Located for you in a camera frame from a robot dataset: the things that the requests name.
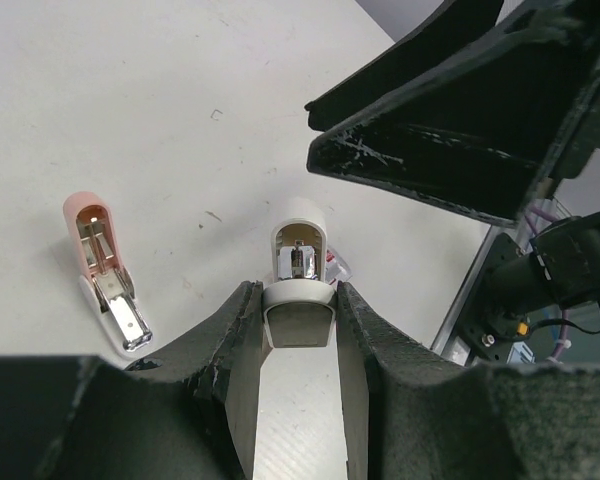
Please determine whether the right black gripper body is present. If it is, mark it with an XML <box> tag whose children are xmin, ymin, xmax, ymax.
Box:
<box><xmin>529</xmin><ymin>1</ymin><xmax>600</xmax><ymax>200</ymax></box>

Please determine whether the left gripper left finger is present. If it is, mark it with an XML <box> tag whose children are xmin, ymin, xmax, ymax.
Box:
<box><xmin>0</xmin><ymin>282</ymin><xmax>263</xmax><ymax>479</ymax></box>

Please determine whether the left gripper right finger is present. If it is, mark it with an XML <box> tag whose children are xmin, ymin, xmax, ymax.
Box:
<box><xmin>335</xmin><ymin>282</ymin><xmax>600</xmax><ymax>479</ymax></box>

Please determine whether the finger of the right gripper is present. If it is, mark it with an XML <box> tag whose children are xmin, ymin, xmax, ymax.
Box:
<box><xmin>305</xmin><ymin>0</ymin><xmax>600</xmax><ymax>229</ymax></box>
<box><xmin>305</xmin><ymin>0</ymin><xmax>504</xmax><ymax>131</ymax></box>

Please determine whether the white staple remover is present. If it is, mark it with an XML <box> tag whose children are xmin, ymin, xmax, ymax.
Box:
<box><xmin>253</xmin><ymin>196</ymin><xmax>362</xmax><ymax>479</ymax></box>

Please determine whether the pink white mini stapler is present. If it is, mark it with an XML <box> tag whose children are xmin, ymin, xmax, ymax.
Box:
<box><xmin>63</xmin><ymin>191</ymin><xmax>153</xmax><ymax>359</ymax></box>

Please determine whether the red white staple box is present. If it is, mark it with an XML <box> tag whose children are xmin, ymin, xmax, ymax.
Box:
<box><xmin>325</xmin><ymin>247</ymin><xmax>352</xmax><ymax>285</ymax></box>

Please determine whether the loose bent staple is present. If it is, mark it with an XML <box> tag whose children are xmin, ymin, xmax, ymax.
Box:
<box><xmin>210</xmin><ymin>109</ymin><xmax>223</xmax><ymax>121</ymax></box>

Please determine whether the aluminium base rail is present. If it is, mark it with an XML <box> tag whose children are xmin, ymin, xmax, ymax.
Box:
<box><xmin>430</xmin><ymin>227</ymin><xmax>499</xmax><ymax>366</ymax></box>

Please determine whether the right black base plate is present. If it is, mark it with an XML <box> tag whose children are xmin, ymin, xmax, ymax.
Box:
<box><xmin>457</xmin><ymin>233</ymin><xmax>520</xmax><ymax>363</ymax></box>

